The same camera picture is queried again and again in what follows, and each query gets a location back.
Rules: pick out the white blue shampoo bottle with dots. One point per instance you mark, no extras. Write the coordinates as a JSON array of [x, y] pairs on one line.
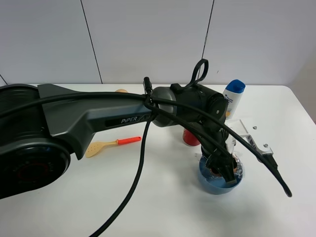
[[233, 93]]

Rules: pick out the red soda can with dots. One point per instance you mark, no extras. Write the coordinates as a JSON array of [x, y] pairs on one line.
[[189, 138]]

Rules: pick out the bread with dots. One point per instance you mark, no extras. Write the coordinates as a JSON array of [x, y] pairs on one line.
[[209, 175]]

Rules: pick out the yellow potato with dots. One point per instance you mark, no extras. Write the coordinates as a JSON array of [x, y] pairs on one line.
[[121, 91]]

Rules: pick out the yellow spatula orange handle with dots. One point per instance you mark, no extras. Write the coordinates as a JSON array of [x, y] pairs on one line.
[[96, 147]]

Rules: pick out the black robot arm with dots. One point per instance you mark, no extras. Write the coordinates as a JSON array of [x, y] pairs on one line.
[[41, 126]]

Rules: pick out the blue bowl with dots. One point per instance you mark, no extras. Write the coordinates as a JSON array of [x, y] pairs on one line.
[[217, 187]]

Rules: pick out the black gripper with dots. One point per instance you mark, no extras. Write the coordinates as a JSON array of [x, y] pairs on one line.
[[218, 157]]

